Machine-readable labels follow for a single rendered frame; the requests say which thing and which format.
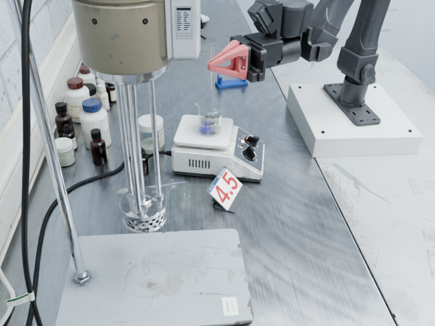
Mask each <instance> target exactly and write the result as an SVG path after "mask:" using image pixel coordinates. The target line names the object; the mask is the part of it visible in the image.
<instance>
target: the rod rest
mask: <svg viewBox="0 0 435 326"><path fill-rule="evenodd" d="M215 85H216V87H217V88H218V89H224V88H229V87H239V86H244V85H248V81H247V80H241V79H234V80H225V81H222V77H220V74H218V75H217V81H216V82H215Z"/></svg>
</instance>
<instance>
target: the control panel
mask: <svg viewBox="0 0 435 326"><path fill-rule="evenodd" d="M248 135H249V134H248V133H247V132H245V131H244V130H242V129H240V128H238V133H237V137H236V145H235V149H234V156H235V157H237V158H239V159H240V160H242V161H244V162H245V163H247V164H249V165H250V166H252V167H254V168H256V169H257V170H259V171H262V158H263V142H262V141H260V140H259V141H258V142H257V143H256V147H253V149H254V151H255V153H256V154H257V156H256V158H255V160H254V161H250V160H247V159H246V158H245V157H244V156H243V150H245V149H247V148H248V146H249V145H248V144H247V143H246V141H245V137H246V136H248ZM242 140H243V141H244V143H243V142H242ZM241 145H243V147H241Z"/></svg>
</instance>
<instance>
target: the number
mask: <svg viewBox="0 0 435 326"><path fill-rule="evenodd" d="M239 185H240V183H239V182H238V181H237V180H236V179H235V178H234V177H233V176H232V175H231V174H230V172H229V171H228V170H227V169H226V170H225V172H224V173H223V174H222V176H221V178H220V179H219V180H218V182H217V184H216V185H215V187H214V189H213V190H212V191H211V193H212V194H213V195H214V196H215V197H216V198H217V199H218V200H219V201H220V202H221V203H222V204H223V205H224V206H225V207H227V205H228V204H229V202H230V200H231V198H232V197H233V195H234V194H235V192H236V190H237V188H238V186H239Z"/></svg>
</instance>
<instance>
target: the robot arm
mask: <svg viewBox="0 0 435 326"><path fill-rule="evenodd" d="M354 1H355V0H320V1H319V2H318V4H317V5H316V7H315V8H314V4H313V3H311V2H309V1H307V0H278V1H276V0H255V2H254V4H253V5H252V6H251V7H250V8H249V9H248V11H247V13H248V14H249V15H250V17H251V19H252V20H253V22H254V23H253V24H254V26H255V27H256V29H257V30H258V32H257V33H253V34H247V35H244V36H242V35H241V34H240V35H235V36H231V37H230V43H229V44H228V45H227V46H226V47H225V48H224V49H223V50H222V51H221V52H220V53H219V54H218V55H216V56H215V57H214V61H213V62H211V60H210V61H208V62H207V69H208V70H209V71H212V72H217V73H220V74H225V75H228V76H232V77H235V78H239V79H241V80H248V81H249V82H251V83H254V82H262V81H264V80H265V69H267V68H270V67H275V66H279V65H283V64H287V63H292V62H296V61H298V60H299V58H300V57H302V58H304V59H305V60H307V61H308V62H312V61H315V62H321V61H323V60H325V59H327V58H329V57H330V56H331V53H332V51H333V48H334V46H335V45H336V43H337V42H338V40H339V38H337V37H336V36H337V34H338V33H339V31H340V28H341V25H342V22H343V21H344V18H345V17H346V14H347V13H348V10H349V9H350V7H351V5H352V4H353V2H354ZM390 2H391V0H361V3H360V6H359V10H358V13H357V16H356V19H355V22H354V25H353V28H352V30H351V32H350V35H349V37H348V39H347V40H346V42H345V46H343V47H341V48H340V52H339V57H338V59H337V68H338V70H340V71H341V73H343V74H345V77H344V81H343V83H331V84H324V86H323V89H324V90H325V92H326V93H327V94H328V95H329V97H330V98H331V99H332V100H333V101H334V102H335V103H336V104H337V105H338V107H339V108H340V109H341V110H342V112H343V113H344V114H345V115H346V116H347V117H348V118H349V119H350V121H351V122H352V123H353V124H354V125H355V126H357V127H362V126H369V125H379V124H380V123H381V119H380V118H379V117H378V116H377V115H376V114H375V113H374V112H373V111H372V110H371V109H370V108H369V107H368V106H367V105H366V104H365V96H366V92H367V90H368V86H369V85H371V84H373V83H375V81H376V79H375V75H376V73H375V65H376V63H377V60H378V57H379V54H377V53H376V52H377V49H378V41H379V35H380V32H381V28H382V25H383V22H384V20H385V16H386V13H387V10H388V7H389V5H390ZM228 60H231V61H230V65H229V66H220V65H219V64H221V63H223V62H225V61H228Z"/></svg>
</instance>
